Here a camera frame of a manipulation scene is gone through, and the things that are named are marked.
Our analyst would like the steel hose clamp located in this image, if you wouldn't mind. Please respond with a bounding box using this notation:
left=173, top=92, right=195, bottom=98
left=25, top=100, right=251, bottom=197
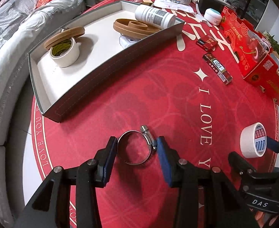
left=117, top=125, right=157, bottom=166
left=60, top=27, right=69, bottom=32

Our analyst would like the white tape roll blue print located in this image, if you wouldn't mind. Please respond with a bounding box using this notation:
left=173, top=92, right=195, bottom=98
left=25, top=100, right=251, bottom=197
left=240, top=123, right=267, bottom=158

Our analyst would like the narrow red lighter box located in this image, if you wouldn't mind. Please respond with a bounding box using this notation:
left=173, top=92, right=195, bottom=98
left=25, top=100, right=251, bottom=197
left=202, top=53, right=233, bottom=85

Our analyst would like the yellow-core tape roll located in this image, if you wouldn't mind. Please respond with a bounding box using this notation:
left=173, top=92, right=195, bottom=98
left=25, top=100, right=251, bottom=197
left=49, top=38, right=80, bottom=68

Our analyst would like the white power plug adapter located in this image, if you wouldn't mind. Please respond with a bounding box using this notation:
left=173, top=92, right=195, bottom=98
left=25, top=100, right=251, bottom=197
left=119, top=35, right=139, bottom=48

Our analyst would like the red cigarette box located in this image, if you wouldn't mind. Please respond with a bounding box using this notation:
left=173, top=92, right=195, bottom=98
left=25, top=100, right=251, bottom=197
left=196, top=35, right=218, bottom=52

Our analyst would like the white pill bottle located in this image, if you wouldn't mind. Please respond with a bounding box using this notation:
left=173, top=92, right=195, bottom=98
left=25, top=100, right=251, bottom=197
left=135, top=5, right=176, bottom=29

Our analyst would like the red round table mat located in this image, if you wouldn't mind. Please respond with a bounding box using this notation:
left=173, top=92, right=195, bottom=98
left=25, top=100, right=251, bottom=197
left=31, top=0, right=279, bottom=228

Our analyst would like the red cardboard box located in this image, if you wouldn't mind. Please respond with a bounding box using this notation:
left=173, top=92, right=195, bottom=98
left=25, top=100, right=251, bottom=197
left=220, top=6, right=279, bottom=106

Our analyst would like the grey rectangular tray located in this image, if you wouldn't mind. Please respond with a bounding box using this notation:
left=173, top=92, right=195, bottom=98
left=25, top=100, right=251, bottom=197
left=28, top=1, right=184, bottom=123

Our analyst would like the white cream jar teal lid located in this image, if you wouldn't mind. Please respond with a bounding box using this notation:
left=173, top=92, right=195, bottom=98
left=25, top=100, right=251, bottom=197
left=203, top=8, right=222, bottom=26

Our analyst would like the white crumpled paper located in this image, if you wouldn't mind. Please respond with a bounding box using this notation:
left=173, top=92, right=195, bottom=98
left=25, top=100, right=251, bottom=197
left=153, top=0, right=196, bottom=14

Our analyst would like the black box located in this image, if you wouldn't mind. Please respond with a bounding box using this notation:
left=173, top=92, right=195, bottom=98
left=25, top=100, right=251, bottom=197
left=198, top=0, right=233, bottom=14

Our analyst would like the grey covered sofa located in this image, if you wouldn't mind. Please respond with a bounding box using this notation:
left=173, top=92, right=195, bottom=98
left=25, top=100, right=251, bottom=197
left=0, top=0, right=93, bottom=227

